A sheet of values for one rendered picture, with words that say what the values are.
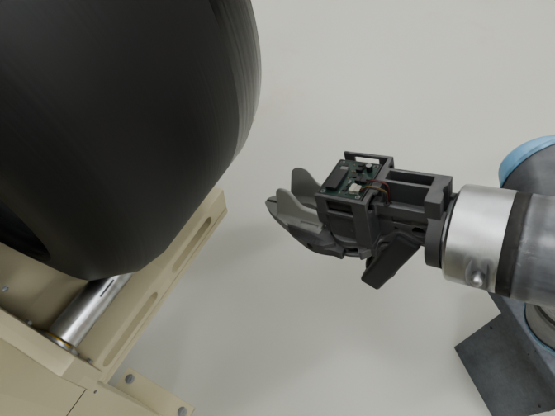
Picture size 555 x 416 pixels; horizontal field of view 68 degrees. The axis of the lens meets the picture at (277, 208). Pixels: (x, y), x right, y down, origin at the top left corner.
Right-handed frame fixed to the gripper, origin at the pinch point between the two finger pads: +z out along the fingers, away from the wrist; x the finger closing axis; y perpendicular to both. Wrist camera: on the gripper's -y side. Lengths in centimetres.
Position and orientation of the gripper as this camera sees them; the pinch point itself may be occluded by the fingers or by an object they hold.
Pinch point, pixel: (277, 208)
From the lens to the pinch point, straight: 50.2
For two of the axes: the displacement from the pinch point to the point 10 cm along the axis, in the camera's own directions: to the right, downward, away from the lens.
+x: -5.1, 6.7, -5.4
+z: -8.2, -1.8, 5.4
